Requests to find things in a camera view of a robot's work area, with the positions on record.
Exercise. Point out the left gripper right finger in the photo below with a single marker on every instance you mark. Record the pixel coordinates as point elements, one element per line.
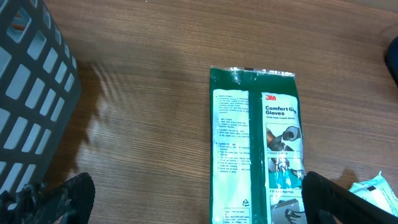
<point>326,202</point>

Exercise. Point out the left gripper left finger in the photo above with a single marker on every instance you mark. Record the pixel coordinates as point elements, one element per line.
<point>70,202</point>

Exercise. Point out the mint green wipes packet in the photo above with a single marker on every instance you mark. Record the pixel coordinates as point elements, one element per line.
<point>377,192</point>

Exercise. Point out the green 3M gloves packet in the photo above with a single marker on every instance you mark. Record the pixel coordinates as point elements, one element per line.
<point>256,162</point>

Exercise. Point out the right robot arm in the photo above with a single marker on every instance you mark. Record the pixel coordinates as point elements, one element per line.
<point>391,59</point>

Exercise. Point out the grey plastic mesh basket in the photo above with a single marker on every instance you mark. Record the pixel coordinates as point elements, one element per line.
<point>40,88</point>

